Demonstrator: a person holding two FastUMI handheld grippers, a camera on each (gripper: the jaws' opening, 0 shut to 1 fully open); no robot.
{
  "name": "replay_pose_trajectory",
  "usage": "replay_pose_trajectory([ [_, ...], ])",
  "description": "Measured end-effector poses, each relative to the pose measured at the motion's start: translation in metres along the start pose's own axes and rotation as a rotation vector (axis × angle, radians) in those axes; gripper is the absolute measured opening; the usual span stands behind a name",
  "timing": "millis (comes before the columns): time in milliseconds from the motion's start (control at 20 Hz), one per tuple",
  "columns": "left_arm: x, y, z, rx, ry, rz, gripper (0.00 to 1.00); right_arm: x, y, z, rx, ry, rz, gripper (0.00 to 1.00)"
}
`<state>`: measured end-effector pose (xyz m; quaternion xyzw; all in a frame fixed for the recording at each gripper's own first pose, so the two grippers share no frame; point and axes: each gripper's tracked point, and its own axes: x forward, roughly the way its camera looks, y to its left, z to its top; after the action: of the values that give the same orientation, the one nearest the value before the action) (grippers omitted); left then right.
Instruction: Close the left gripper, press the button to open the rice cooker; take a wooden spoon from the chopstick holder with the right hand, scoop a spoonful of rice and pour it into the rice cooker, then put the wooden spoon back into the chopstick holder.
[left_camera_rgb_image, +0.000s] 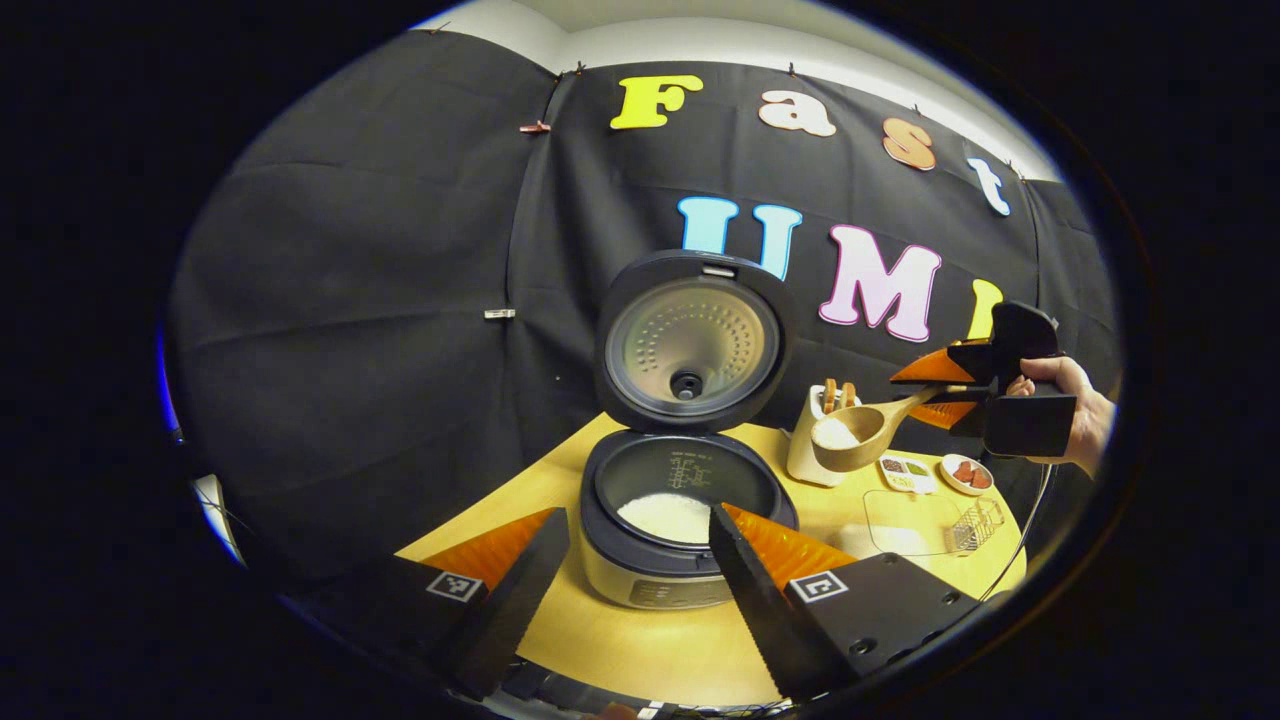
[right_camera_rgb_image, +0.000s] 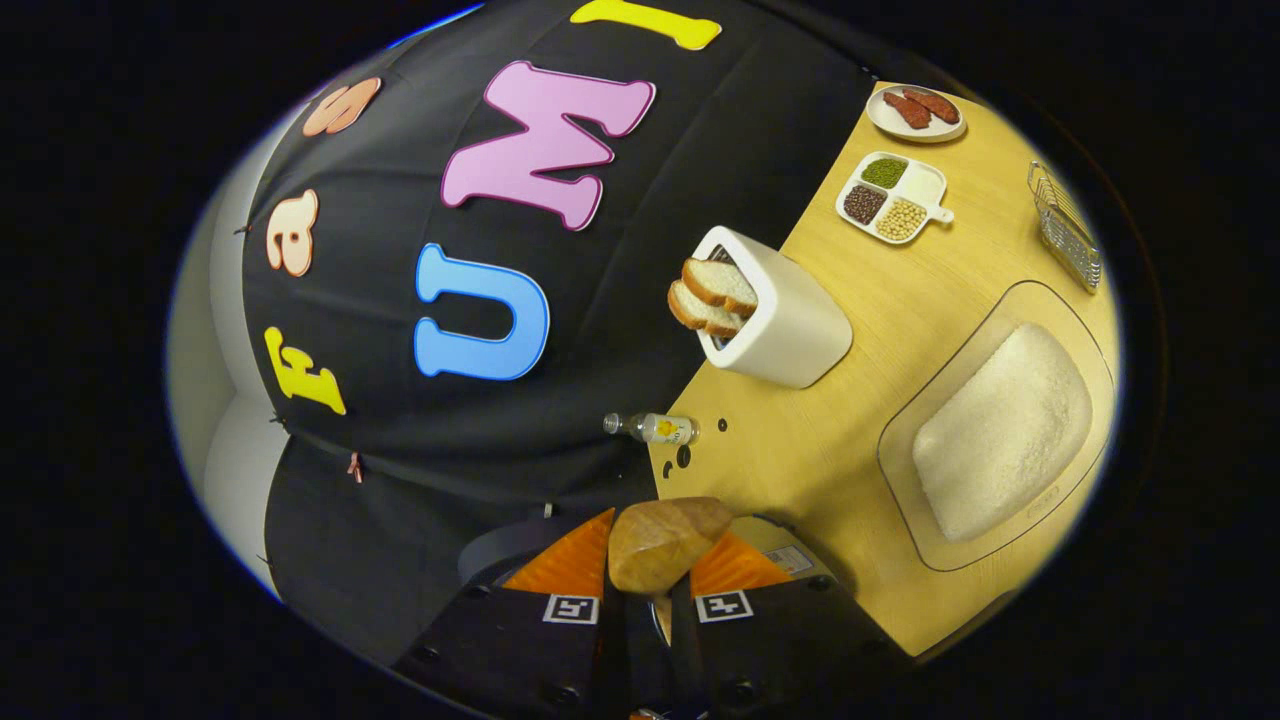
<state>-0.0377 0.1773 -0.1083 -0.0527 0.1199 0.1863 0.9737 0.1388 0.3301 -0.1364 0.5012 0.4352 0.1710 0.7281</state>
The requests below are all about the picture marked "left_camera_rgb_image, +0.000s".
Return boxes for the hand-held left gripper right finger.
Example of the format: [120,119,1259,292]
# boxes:
[706,502,983,703]

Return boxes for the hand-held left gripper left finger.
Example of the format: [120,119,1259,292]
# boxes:
[285,506,572,701]

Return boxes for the wire chopstick holder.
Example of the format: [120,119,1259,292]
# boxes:
[950,497,1006,553]

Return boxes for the white rice pile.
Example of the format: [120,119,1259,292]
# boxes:
[617,492,713,546]

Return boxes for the wooden spoon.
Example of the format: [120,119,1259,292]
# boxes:
[810,385,969,474]

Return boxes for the dark rice cooker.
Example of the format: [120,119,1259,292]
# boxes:
[578,249,801,611]

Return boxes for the round white plate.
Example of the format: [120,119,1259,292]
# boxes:
[940,453,995,497]

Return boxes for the white divided dish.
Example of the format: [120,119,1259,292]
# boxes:
[878,453,939,495]

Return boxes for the white toaster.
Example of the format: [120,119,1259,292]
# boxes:
[786,383,863,488]

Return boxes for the black backdrop cloth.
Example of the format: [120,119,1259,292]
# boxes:
[165,28,1121,601]

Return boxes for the thin cable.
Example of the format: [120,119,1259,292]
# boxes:
[980,462,1057,603]

